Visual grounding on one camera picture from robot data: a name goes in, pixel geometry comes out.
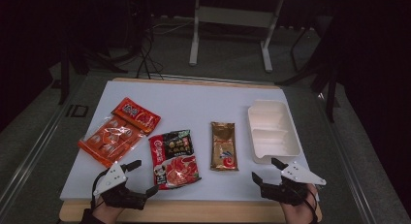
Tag wooden table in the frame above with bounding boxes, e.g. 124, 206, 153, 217
58, 77, 324, 224

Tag gold foil packet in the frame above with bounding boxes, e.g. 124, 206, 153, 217
209, 121, 239, 172

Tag white table mat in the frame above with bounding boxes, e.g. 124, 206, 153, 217
59, 80, 320, 203

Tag person's left hand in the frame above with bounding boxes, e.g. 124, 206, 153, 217
91, 194, 126, 224

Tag white divided lunch box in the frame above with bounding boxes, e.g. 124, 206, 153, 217
247, 99, 303, 165

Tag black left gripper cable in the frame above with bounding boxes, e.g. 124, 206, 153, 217
90, 168, 109, 209

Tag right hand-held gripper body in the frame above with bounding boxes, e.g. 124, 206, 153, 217
260, 161, 327, 207

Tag black floor cables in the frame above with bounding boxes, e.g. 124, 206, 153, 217
135, 21, 165, 80

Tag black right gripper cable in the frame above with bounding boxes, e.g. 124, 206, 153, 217
303, 188, 320, 224

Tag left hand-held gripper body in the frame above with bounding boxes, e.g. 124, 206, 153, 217
92, 161, 153, 210

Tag person's right hand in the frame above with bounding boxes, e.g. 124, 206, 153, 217
279, 183, 320, 224

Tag white metal desk frame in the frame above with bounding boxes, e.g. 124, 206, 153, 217
188, 0, 286, 74

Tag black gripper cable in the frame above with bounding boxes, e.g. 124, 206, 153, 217
303, 188, 320, 224
90, 168, 109, 209

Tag orange clear snack packet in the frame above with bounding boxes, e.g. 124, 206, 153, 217
77, 96, 162, 169

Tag metal floor rail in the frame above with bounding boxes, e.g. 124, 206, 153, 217
0, 76, 85, 215
317, 92, 378, 224

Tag black floor bracket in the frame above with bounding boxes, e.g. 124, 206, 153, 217
65, 104, 89, 118

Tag black metal stand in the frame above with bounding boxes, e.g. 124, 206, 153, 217
276, 21, 341, 123
57, 36, 130, 106

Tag red and black sauce packet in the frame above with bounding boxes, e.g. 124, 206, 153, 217
147, 129, 203, 191

